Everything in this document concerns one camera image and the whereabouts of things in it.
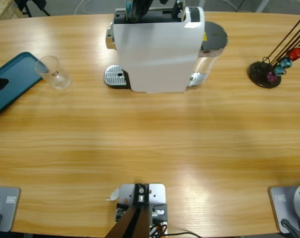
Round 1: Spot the clear drinking glass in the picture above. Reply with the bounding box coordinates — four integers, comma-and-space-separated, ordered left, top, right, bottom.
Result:
34, 55, 72, 90

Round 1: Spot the white capsule coffee machine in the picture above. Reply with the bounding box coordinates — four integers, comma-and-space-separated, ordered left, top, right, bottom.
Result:
104, 6, 209, 94

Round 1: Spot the red coffee capsule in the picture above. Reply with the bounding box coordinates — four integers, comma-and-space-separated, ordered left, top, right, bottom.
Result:
288, 47, 300, 60

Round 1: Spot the teal plastic tray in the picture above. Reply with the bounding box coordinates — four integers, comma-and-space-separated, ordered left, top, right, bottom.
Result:
0, 51, 44, 116

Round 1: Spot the wooden crate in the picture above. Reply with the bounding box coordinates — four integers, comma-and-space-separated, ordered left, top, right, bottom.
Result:
0, 0, 24, 22

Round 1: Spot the black chair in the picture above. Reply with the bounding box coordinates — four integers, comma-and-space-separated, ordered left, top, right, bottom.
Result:
15, 0, 51, 17

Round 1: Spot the black capsule holder with rods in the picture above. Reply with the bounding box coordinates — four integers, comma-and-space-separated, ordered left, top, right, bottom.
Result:
248, 16, 300, 89

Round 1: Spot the white tape piece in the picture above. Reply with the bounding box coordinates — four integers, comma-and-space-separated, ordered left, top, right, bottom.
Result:
105, 187, 120, 202

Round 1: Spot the white floor cable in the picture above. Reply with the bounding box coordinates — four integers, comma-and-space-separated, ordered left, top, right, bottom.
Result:
74, 0, 108, 15

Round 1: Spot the grey metal frame leg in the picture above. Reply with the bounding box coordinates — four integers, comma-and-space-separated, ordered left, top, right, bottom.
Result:
255, 0, 270, 13

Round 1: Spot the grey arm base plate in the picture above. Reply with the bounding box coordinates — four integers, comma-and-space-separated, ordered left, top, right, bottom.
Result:
0, 186, 21, 233
268, 185, 300, 234

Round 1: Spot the white camera mount with post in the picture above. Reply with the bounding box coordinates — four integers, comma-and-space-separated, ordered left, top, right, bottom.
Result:
106, 182, 168, 238

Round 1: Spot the orange and black wire bundle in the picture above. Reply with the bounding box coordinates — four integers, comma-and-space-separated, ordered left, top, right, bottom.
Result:
150, 222, 168, 238

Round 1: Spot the black cable at mount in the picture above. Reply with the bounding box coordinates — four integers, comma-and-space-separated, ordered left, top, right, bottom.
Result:
164, 232, 202, 238

